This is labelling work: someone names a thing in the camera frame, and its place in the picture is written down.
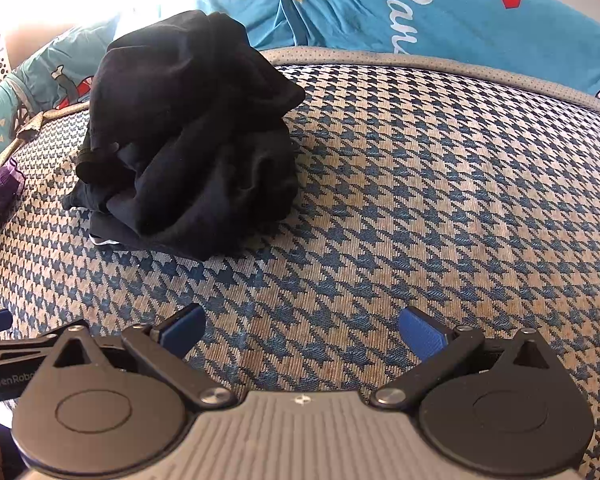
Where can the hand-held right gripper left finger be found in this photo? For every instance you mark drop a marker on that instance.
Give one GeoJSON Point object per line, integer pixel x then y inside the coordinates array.
{"type": "Point", "coordinates": [185, 330]}

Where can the blue airplane print bed sheet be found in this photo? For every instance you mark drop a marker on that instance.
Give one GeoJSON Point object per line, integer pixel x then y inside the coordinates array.
{"type": "Point", "coordinates": [340, 10]}

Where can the black t-shirt with red print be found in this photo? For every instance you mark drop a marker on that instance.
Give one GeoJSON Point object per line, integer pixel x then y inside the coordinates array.
{"type": "Point", "coordinates": [190, 135]}

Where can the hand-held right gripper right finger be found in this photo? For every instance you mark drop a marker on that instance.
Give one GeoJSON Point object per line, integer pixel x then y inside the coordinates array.
{"type": "Point", "coordinates": [425, 332]}

